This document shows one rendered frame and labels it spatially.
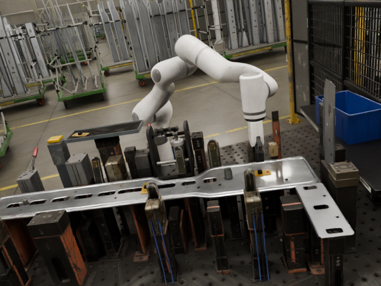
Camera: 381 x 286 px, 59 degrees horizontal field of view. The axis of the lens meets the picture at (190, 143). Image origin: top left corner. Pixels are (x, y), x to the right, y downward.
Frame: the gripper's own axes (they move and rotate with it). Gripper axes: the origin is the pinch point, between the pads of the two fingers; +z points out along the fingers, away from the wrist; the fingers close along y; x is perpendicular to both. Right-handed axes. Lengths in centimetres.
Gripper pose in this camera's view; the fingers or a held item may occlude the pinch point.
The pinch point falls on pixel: (258, 154)
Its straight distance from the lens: 133.5
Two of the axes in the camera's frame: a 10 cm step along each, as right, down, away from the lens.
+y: -0.3, 4.0, -9.1
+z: 1.6, 9.1, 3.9
